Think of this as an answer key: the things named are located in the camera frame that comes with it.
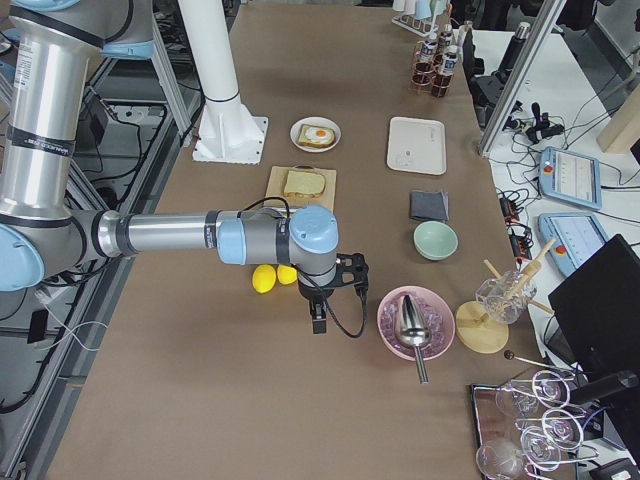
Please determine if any white round plate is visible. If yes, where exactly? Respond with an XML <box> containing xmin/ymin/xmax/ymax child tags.
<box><xmin>290</xmin><ymin>116</ymin><xmax>342</xmax><ymax>153</ymax></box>

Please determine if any bottle with white cap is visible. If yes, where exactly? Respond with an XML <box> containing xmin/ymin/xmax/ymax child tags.
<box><xmin>413</xmin><ymin>33</ymin><xmax>437</xmax><ymax>85</ymax></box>

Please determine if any plain bread slice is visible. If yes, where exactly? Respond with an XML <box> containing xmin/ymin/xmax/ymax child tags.
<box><xmin>283</xmin><ymin>170</ymin><xmax>326</xmax><ymax>198</ymax></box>

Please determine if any green bowl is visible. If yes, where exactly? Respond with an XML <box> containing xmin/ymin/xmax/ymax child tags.
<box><xmin>413</xmin><ymin>221</ymin><xmax>459</xmax><ymax>261</ymax></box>

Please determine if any steel ice scoop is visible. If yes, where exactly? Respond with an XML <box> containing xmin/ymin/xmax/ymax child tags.
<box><xmin>395</xmin><ymin>294</ymin><xmax>431</xmax><ymax>385</ymax></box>

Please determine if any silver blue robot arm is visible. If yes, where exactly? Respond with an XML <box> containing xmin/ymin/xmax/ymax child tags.
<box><xmin>1</xmin><ymin>1</ymin><xmax>368</xmax><ymax>334</ymax></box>

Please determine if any blue teach pendant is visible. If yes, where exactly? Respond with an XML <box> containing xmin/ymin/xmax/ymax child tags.
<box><xmin>538</xmin><ymin>147</ymin><xmax>602</xmax><ymax>210</ymax></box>
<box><xmin>537</xmin><ymin>212</ymin><xmax>609</xmax><ymax>277</ymax></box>

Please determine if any copper wire bottle rack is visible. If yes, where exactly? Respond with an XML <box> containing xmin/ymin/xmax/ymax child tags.
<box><xmin>409</xmin><ymin>23</ymin><xmax>460</xmax><ymax>98</ymax></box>

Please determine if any aluminium frame post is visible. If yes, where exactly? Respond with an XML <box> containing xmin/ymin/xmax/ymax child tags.
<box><xmin>478</xmin><ymin>0</ymin><xmax>566</xmax><ymax>158</ymax></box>

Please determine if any mirrored glass tray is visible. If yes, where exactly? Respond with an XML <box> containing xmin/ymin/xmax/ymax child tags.
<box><xmin>471</xmin><ymin>385</ymin><xmax>587</xmax><ymax>479</ymax></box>

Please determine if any white rabbit tray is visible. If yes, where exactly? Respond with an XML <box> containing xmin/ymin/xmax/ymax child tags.
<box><xmin>386</xmin><ymin>116</ymin><xmax>447</xmax><ymax>176</ymax></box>

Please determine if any wine glass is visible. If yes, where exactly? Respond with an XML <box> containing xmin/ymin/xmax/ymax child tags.
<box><xmin>495</xmin><ymin>370</ymin><xmax>570</xmax><ymax>418</ymax></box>
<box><xmin>514</xmin><ymin>408</ymin><xmax>599</xmax><ymax>470</ymax></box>
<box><xmin>475</xmin><ymin>437</ymin><xmax>562</xmax><ymax>479</ymax></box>

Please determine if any clear glass mug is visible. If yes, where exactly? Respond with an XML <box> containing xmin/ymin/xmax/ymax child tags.
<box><xmin>475</xmin><ymin>271</ymin><xmax>537</xmax><ymax>325</ymax></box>

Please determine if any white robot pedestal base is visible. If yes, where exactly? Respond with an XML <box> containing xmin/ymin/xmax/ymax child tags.
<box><xmin>179</xmin><ymin>0</ymin><xmax>268</xmax><ymax>165</ymax></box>

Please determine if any toast with fried egg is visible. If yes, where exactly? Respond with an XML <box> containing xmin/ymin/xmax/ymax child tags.
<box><xmin>297</xmin><ymin>124</ymin><xmax>335</xmax><ymax>149</ymax></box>

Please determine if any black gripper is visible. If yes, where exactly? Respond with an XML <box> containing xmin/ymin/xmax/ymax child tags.
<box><xmin>297</xmin><ymin>253</ymin><xmax>369</xmax><ymax>334</ymax></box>

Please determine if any black monitor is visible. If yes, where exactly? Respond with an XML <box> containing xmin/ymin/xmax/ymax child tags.
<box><xmin>549</xmin><ymin>234</ymin><xmax>639</xmax><ymax>379</ymax></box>

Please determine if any grey folded cloth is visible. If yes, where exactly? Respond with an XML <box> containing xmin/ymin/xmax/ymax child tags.
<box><xmin>409</xmin><ymin>190</ymin><xmax>449</xmax><ymax>222</ymax></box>

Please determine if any yellow lemon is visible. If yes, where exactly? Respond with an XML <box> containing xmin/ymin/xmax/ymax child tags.
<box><xmin>276</xmin><ymin>265</ymin><xmax>298</xmax><ymax>285</ymax></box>
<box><xmin>251</xmin><ymin>264</ymin><xmax>277</xmax><ymax>294</ymax></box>

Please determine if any bamboo cutting board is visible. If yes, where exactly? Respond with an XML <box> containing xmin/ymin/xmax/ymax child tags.
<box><xmin>265</xmin><ymin>166</ymin><xmax>337</xmax><ymax>211</ymax></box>

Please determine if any pink bowl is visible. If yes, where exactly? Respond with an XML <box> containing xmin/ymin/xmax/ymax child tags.
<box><xmin>377</xmin><ymin>286</ymin><xmax>455</xmax><ymax>361</ymax></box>

